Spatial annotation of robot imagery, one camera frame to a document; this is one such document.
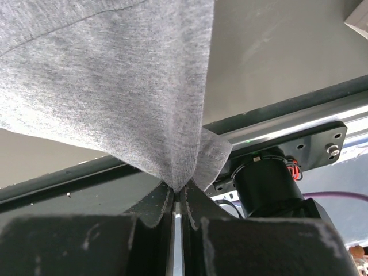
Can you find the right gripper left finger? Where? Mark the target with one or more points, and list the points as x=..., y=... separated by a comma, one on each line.
x=136, y=242

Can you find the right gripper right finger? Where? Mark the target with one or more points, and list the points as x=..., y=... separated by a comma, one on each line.
x=216, y=243

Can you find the grey t shirt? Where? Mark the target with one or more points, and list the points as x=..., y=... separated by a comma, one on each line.
x=123, y=77

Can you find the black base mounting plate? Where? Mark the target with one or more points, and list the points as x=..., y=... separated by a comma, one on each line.
x=300, y=151

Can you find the red patterned book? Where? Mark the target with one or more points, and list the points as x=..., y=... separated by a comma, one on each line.
x=357, y=20

